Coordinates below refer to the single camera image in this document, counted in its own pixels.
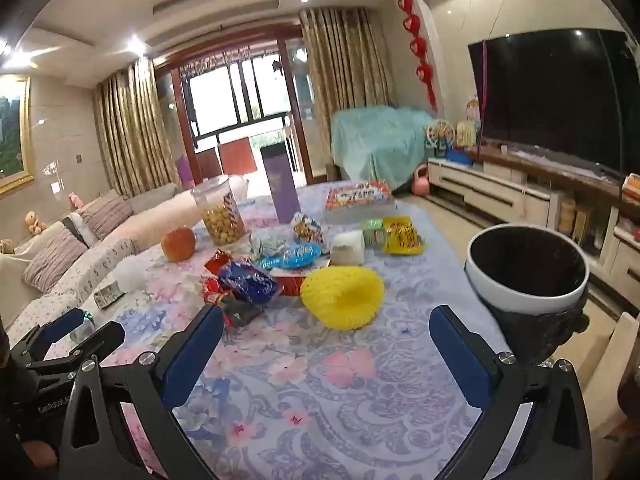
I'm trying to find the green drink carton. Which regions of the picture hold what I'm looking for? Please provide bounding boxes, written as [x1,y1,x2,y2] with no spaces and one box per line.
[361,219,387,247]

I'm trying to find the toy ferris wheel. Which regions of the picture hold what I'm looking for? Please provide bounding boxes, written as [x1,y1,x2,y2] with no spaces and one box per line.
[425,119,458,158]

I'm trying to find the black flat television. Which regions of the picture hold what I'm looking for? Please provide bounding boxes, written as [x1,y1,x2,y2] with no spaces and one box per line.
[467,29,640,181]

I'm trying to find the colourful picture book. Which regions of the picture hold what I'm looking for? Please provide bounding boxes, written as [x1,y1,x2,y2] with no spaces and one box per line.
[322,179,397,225]

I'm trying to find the beige wooden chair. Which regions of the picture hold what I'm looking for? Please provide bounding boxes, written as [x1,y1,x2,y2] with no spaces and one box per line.
[575,310,640,441]

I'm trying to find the teal cloth cover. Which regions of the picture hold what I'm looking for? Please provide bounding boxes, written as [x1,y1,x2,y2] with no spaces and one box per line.
[330,105,436,196]

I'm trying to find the gold framed painting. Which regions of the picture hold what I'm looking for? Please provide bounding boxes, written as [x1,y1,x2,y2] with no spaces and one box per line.
[0,74,36,196]

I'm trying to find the red box with white label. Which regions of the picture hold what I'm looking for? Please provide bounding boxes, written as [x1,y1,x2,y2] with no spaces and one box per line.
[272,269,321,298]

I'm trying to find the red apple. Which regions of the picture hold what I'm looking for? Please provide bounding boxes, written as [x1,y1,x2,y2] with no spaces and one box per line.
[160,226,197,263]

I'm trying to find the white foam fruit net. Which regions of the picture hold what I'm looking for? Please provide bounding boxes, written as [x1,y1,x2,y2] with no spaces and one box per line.
[115,259,147,293]

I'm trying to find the silver wrapper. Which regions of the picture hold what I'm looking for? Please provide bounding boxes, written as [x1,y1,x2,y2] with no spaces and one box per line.
[248,227,291,263]

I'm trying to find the white television cabinet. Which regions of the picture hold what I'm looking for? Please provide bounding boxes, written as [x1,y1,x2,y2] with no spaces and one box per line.
[425,147,640,306]

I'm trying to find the red snack packet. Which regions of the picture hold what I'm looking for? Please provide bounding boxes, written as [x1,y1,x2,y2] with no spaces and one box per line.
[204,250,236,278]

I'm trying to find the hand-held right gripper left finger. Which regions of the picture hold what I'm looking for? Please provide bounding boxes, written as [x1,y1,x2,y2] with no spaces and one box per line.
[60,304,226,480]

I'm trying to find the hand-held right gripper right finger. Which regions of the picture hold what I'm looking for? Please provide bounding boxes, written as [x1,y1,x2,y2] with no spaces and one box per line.
[429,305,593,480]

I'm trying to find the wooden framed glass door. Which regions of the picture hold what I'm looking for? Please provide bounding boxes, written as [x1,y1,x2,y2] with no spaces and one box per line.
[152,35,318,186]

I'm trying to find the red balcony chair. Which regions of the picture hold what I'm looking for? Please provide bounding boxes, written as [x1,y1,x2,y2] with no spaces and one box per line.
[217,137,253,176]

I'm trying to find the light floral sofa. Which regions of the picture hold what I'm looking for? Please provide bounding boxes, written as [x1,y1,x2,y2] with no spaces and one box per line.
[0,182,251,346]

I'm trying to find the pink toy kettlebell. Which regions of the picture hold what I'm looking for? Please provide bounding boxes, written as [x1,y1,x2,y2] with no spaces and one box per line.
[411,162,435,198]

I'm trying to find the colourful toy house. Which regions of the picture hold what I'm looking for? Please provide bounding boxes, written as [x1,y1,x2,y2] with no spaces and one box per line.
[457,100,483,148]

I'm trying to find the small brown plush toy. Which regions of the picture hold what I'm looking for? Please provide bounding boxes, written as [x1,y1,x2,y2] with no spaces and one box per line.
[25,211,51,236]

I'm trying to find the yellow snack bag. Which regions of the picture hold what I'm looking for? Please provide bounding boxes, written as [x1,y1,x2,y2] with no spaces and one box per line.
[382,215,426,256]

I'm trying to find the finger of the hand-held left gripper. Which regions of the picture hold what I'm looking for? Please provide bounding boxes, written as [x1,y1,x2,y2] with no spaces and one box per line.
[9,307,86,361]
[29,320,126,377]

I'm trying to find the yellow foam fruit net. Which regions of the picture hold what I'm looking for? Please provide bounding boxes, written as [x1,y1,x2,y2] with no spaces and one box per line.
[300,266,387,331]

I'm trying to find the red wrapper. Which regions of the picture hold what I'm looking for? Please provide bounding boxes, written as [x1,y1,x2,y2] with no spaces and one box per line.
[200,275,231,306]

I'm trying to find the pink striped cushion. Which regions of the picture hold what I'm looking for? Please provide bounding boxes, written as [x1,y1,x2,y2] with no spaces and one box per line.
[80,192,135,240]
[22,227,91,295]

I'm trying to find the white bin with black bag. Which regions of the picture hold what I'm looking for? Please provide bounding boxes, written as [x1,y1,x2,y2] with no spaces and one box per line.
[465,224,592,366]

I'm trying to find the person's left hand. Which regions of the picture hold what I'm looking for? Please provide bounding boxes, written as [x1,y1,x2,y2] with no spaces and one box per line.
[21,439,65,461]

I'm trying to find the red hanging heart decorations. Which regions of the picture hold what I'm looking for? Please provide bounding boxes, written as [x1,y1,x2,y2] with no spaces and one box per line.
[397,0,438,113]

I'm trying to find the blue snack wrapper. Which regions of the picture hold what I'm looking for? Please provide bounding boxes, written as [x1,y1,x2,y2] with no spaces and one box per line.
[217,259,282,306]

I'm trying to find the small printed paper slip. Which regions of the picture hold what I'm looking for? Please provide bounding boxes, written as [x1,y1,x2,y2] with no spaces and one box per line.
[94,282,126,310]

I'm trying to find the dark wrapper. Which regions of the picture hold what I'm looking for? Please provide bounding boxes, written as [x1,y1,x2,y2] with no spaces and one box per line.
[220,292,265,328]

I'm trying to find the clear jar of snack balls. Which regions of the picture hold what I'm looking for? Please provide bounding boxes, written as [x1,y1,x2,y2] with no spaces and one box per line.
[190,175,247,247]

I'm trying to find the colourful cartoon wrapper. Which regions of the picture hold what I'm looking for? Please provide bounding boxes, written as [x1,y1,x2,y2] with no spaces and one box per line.
[292,211,331,256]

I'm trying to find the gold patterned curtain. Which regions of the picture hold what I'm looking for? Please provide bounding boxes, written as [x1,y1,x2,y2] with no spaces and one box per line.
[299,6,393,186]
[92,60,181,196]

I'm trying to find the blue fish-shaped packet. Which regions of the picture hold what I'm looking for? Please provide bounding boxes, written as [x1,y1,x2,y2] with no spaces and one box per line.
[257,241,323,272]

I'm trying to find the purple thermos bottle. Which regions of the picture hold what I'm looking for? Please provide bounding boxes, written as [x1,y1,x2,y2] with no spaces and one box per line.
[260,144,302,225]

